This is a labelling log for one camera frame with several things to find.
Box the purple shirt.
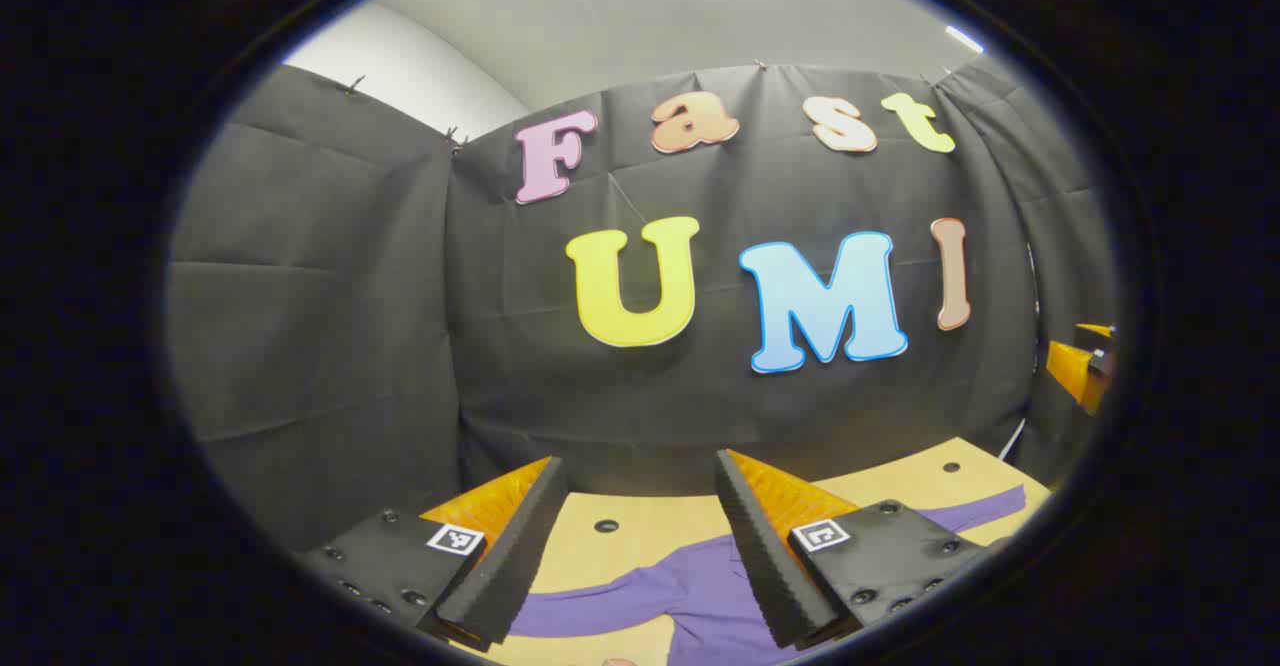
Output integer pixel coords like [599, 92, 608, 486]
[508, 484, 1029, 666]

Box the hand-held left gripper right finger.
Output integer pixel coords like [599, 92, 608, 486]
[713, 449, 1001, 650]

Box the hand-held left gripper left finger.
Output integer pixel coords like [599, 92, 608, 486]
[295, 456, 569, 653]

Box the black backdrop cloth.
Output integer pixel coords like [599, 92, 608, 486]
[165, 56, 1116, 552]

